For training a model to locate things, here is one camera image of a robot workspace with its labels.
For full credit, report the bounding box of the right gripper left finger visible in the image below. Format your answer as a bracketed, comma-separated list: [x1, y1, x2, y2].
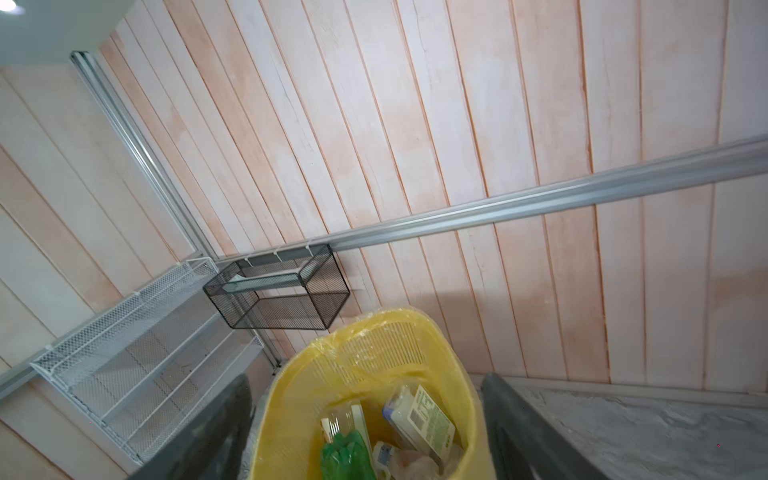
[131, 374, 253, 479]

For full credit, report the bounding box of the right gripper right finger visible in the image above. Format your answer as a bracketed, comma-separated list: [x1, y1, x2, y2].
[481, 373, 606, 479]

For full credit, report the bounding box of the square bottle white label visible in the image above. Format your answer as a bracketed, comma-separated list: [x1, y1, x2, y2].
[382, 382, 456, 467]

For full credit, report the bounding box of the blue label bottle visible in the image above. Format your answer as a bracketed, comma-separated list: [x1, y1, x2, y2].
[372, 441, 440, 480]

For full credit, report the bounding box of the green plastic bottle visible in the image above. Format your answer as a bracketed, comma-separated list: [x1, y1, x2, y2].
[320, 430, 377, 480]

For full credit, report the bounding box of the yellow plastic waste bin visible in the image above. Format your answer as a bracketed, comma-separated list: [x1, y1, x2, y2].
[249, 308, 496, 479]

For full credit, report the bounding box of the white wire mesh shelf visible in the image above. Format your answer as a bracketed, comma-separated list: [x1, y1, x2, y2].
[30, 257, 262, 465]

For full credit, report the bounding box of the black wire mesh basket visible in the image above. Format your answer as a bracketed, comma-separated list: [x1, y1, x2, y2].
[203, 244, 350, 331]

